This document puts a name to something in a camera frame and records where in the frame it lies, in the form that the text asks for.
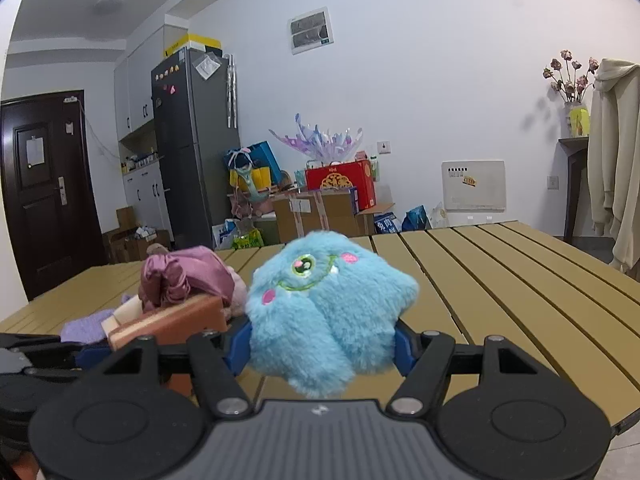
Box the purple knit cloth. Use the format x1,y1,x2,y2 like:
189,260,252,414
61,308,117,343

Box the wall electrical panel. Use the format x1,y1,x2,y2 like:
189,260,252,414
288,6,333,56

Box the blue plastic bag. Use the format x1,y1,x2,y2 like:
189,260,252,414
402,205,432,232

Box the green plastic bag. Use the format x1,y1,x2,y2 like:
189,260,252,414
231,229,265,250

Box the dark brown door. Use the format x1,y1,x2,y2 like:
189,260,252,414
0,90,101,301

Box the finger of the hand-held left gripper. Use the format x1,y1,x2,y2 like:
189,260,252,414
22,345,110,378
0,334,63,351

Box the yellow gift bag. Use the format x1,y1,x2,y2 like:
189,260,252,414
229,166,273,192

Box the open cardboard box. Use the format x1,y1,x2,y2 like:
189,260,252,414
102,205,171,263

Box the red gift box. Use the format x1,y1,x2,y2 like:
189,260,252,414
305,159,376,211

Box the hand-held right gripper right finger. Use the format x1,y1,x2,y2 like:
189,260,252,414
387,324,555,419

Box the blue gift bag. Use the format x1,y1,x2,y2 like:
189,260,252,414
223,141,283,186

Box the tan folding table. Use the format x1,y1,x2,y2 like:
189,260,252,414
0,220,640,441

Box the teal pink toy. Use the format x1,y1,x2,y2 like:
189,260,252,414
230,147,273,221

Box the grey refrigerator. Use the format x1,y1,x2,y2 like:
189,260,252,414
151,47,242,251

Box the blue plush toy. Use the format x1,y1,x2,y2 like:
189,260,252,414
245,230,420,395

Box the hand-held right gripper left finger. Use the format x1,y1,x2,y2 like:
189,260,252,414
84,323,254,419

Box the iridescent paper decoration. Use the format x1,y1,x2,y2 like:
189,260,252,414
268,112,365,163

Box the dried flowers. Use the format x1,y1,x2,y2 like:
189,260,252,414
543,50,599,106

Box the brown box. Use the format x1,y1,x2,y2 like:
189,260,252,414
107,294,230,353

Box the pink satin cloth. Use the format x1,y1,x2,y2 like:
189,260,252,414
139,245,236,313

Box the beige hoodie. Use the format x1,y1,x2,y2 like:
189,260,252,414
586,58,640,281

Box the white base cabinets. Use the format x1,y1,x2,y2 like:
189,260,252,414
121,162,173,241

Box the white wall cabinets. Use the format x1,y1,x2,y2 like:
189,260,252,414
114,25,166,143

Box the yellow box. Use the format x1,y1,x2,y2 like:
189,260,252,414
164,32,223,58

